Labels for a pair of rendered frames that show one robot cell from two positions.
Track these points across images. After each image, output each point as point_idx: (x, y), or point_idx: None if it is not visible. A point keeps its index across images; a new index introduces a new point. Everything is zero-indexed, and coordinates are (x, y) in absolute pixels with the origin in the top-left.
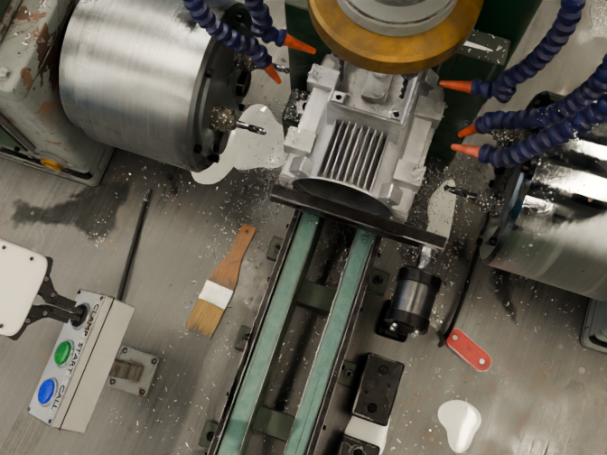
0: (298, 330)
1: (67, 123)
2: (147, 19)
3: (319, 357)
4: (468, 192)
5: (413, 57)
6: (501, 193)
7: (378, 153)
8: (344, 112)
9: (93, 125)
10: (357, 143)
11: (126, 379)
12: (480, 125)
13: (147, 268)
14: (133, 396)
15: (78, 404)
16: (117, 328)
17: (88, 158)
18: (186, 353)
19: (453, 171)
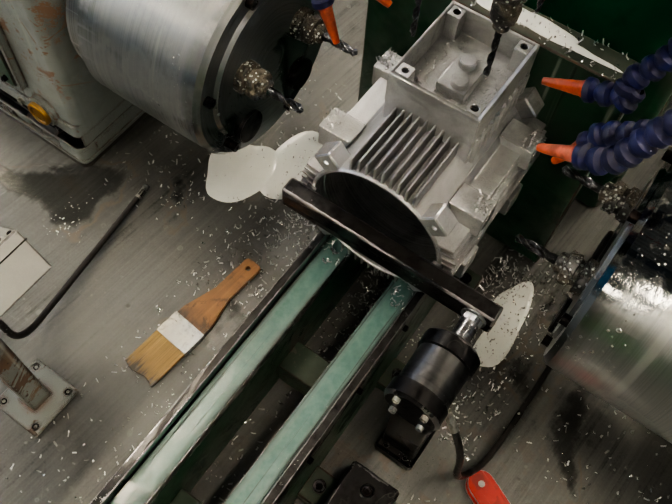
0: (271, 411)
1: (69, 51)
2: None
3: (281, 436)
4: (547, 250)
5: None
6: (593, 261)
7: (437, 164)
8: (407, 93)
9: (93, 41)
10: (413, 138)
11: (21, 403)
12: (585, 139)
13: (107, 276)
14: (21, 430)
15: None
16: (15, 281)
17: (86, 119)
18: (113, 395)
19: (536, 275)
